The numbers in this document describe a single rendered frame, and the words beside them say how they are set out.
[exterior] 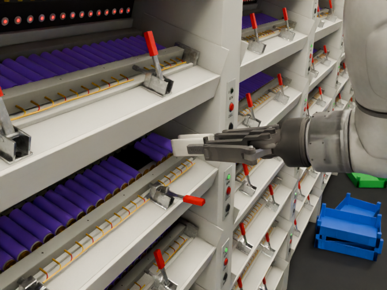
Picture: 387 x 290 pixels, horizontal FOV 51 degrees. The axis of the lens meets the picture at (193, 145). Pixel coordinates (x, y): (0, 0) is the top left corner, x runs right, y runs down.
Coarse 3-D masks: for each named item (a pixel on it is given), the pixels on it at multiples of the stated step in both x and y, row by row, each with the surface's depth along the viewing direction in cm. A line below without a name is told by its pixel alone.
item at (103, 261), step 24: (144, 168) 75; (192, 168) 79; (216, 168) 82; (192, 192) 73; (0, 216) 55; (144, 216) 63; (168, 216) 66; (120, 240) 58; (144, 240) 61; (72, 264) 52; (96, 264) 53; (120, 264) 56; (48, 288) 48; (72, 288) 49; (96, 288) 53
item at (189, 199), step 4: (168, 188) 66; (164, 192) 66; (168, 192) 67; (168, 196) 66; (172, 196) 66; (176, 196) 65; (180, 196) 65; (184, 196) 65; (188, 196) 65; (192, 196) 65; (184, 200) 65; (188, 200) 64; (192, 200) 64; (196, 200) 64; (200, 200) 63; (204, 200) 64; (196, 204) 64; (200, 204) 63
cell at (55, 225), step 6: (24, 204) 56; (30, 204) 56; (24, 210) 56; (30, 210) 55; (36, 210) 55; (42, 210) 56; (30, 216) 55; (36, 216) 55; (42, 216) 55; (48, 216) 55; (42, 222) 55; (48, 222) 54; (54, 222) 55; (48, 228) 54; (54, 228) 54; (54, 234) 54
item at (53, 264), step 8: (192, 160) 81; (168, 176) 73; (136, 200) 65; (128, 208) 63; (112, 216) 61; (120, 216) 62; (104, 224) 59; (96, 232) 57; (88, 240) 56; (72, 248) 53; (64, 256) 52; (56, 264) 51; (40, 272) 49
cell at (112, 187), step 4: (84, 172) 66; (88, 172) 66; (92, 172) 66; (88, 176) 66; (92, 176) 65; (96, 176) 65; (100, 176) 66; (92, 180) 65; (96, 180) 65; (100, 180) 65; (104, 180) 65; (100, 184) 65; (104, 184) 65; (108, 184) 65; (112, 184) 65; (104, 188) 64; (108, 188) 64; (112, 188) 64; (116, 188) 65; (112, 192) 64; (112, 196) 65
